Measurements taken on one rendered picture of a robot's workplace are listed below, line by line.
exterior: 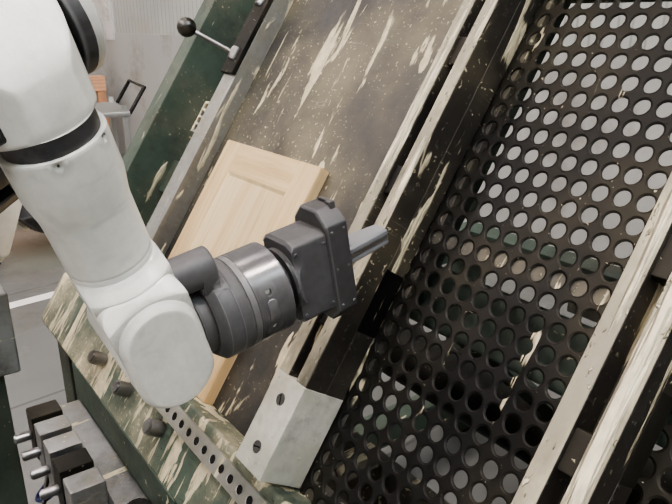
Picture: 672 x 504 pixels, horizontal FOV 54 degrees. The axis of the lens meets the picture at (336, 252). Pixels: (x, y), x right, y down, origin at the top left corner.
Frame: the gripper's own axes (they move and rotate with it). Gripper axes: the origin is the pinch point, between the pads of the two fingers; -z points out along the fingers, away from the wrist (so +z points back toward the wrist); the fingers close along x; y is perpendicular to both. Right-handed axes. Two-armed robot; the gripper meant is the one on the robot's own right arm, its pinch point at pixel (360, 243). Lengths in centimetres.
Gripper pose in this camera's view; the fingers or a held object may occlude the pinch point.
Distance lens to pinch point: 67.9
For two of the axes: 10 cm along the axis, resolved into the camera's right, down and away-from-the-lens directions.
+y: -5.9, -2.7, 7.6
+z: -7.9, 3.6, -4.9
